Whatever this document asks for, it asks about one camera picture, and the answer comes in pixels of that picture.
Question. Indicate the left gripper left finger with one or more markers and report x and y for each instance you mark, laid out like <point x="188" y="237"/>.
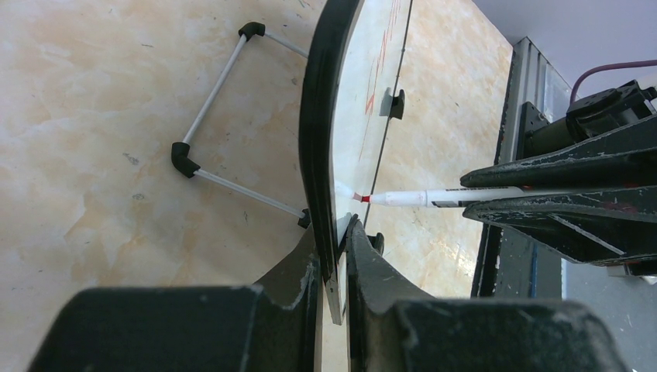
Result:
<point x="271" y="325"/>

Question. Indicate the black framed whiteboard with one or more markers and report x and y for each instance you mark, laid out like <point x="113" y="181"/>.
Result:
<point x="350" y="93"/>

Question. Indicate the red whiteboard marker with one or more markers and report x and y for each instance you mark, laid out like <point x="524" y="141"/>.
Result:
<point x="441" y="198"/>

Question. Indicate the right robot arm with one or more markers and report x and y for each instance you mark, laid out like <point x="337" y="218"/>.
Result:
<point x="587" y="118"/>

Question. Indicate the aluminium side rail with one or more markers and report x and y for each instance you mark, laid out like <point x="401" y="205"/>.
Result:
<point x="509" y="264"/>

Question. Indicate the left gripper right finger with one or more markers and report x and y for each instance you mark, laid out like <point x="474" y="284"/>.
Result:
<point x="396" y="326"/>

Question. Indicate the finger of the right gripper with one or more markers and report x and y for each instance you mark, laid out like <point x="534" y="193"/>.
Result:
<point x="602" y="228"/>
<point x="625" y="156"/>

